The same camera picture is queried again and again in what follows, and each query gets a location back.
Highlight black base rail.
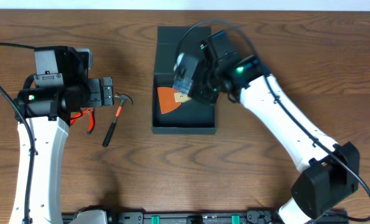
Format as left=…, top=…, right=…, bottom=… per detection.
left=62, top=210, right=350, bottom=224

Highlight dark green lidded box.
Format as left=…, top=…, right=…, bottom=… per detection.
left=151, top=26, right=216, bottom=134

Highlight red handled pliers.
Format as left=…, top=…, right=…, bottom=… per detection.
left=69, top=107, right=96, bottom=135

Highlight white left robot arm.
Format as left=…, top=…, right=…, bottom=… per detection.
left=9, top=46, right=114, bottom=223

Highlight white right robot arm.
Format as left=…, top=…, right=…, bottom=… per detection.
left=173, top=30, right=361, bottom=223

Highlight orange scraper wooden handle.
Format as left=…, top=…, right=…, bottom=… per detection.
left=157, top=86, right=191, bottom=114

